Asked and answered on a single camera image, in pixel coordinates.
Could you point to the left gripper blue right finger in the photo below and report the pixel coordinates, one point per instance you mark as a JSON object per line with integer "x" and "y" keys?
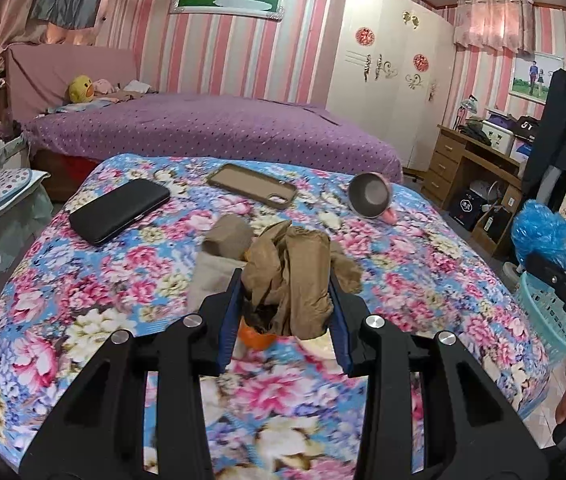
{"x": 431, "y": 411}

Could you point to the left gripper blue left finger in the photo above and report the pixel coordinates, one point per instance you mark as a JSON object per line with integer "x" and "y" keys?
{"x": 96, "y": 429}

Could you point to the blue plastic bag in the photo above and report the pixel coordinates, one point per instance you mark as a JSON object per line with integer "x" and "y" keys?
{"x": 536, "y": 228}

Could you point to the orange peel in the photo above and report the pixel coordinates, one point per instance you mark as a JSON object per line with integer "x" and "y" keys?
{"x": 253, "y": 339}

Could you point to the beige cloth bag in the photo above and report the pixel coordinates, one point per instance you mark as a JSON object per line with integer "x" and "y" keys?
{"x": 211, "y": 275}

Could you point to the brown cardboard roll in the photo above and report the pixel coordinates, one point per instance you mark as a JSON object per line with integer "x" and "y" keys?
{"x": 229, "y": 237}

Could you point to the teal plastic basket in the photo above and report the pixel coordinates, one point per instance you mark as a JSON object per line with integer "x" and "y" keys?
{"x": 545, "y": 312}

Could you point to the wooden desk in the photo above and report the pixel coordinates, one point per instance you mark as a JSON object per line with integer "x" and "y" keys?
{"x": 458, "y": 164}

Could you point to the hanging black garment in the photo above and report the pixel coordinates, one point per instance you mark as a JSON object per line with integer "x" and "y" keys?
{"x": 544, "y": 178}

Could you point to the white storage box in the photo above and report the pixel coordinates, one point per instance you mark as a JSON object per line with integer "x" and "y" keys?
{"x": 501, "y": 139}

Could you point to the black wallet case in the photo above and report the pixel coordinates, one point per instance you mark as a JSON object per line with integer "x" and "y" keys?
{"x": 104, "y": 218}

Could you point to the desk lamp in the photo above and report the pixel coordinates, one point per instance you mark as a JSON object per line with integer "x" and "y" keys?
{"x": 468, "y": 107}

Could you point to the framed couple photo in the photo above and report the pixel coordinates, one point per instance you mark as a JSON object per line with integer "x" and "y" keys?
{"x": 532, "y": 74}

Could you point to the pink metal mug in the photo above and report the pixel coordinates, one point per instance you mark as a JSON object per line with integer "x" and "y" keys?
{"x": 370, "y": 195}

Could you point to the floral blue bed cover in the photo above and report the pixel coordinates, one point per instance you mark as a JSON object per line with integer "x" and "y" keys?
{"x": 144, "y": 240}

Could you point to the pink window curtain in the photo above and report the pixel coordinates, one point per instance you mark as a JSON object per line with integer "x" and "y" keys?
{"x": 498, "y": 25}

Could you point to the brown phone case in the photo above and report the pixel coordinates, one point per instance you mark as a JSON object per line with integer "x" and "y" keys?
{"x": 252, "y": 184}

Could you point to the white wardrobe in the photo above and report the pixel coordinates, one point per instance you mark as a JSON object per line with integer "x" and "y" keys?
{"x": 386, "y": 66}

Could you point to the purple dotted bed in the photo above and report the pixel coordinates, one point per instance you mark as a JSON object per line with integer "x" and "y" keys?
{"x": 227, "y": 127}

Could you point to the yellow duck plush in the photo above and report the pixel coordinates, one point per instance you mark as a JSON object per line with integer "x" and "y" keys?
{"x": 80, "y": 90}

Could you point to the pink headboard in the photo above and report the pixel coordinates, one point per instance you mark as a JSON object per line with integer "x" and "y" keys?
{"x": 38, "y": 75}

